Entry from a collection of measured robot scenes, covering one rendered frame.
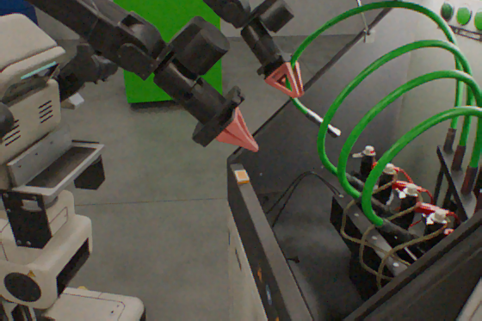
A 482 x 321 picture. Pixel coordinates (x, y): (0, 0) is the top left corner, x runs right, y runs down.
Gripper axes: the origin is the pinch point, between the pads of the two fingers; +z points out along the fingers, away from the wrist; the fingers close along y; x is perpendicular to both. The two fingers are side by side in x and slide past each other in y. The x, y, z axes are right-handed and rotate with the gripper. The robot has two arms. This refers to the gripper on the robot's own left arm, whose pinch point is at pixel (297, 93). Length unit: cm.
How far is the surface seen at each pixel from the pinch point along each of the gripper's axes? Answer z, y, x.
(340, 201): 26.5, 3.5, 8.3
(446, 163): 31.4, 9.4, -15.1
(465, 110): 21.3, -20.6, -26.9
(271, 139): 2.9, 18.1, 21.4
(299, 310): 35.5, -26.6, 13.4
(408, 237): 34.4, -19.0, -8.2
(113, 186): -49, 104, 187
